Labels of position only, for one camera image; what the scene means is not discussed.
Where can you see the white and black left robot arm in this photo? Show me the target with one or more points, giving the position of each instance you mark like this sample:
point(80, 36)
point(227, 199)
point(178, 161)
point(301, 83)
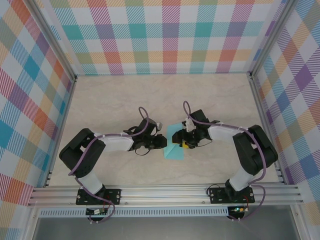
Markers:
point(117, 143)

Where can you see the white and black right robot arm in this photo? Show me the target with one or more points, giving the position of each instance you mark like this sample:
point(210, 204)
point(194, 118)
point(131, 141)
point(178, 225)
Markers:
point(222, 133)

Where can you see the small circuit board green light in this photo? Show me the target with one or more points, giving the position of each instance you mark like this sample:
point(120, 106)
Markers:
point(238, 209)

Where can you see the grey metal panel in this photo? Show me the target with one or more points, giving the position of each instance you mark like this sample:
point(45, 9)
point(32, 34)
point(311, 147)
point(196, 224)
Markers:
point(162, 230)

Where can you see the small black circuit board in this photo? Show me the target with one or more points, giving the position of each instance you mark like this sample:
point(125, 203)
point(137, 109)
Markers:
point(93, 212)

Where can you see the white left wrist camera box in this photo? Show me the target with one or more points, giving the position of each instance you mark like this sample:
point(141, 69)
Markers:
point(159, 126)

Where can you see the aluminium mounting rail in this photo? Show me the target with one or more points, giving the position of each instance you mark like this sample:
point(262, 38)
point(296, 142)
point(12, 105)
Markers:
point(162, 196)

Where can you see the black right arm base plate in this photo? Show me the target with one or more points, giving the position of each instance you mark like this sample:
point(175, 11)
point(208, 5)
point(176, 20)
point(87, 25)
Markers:
point(217, 196)

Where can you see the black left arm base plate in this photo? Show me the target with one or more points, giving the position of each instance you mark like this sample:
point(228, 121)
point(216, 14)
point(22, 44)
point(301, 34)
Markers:
point(112, 196)

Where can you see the aluminium side rail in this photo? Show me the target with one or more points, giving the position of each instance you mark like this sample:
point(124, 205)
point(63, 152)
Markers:
point(258, 100)
point(70, 97)

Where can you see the aluminium frame post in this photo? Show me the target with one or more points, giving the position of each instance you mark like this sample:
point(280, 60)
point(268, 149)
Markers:
point(54, 40)
point(270, 37)

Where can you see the aluminium frame leg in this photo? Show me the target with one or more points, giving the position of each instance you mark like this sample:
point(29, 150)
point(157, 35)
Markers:
point(300, 225)
point(31, 225)

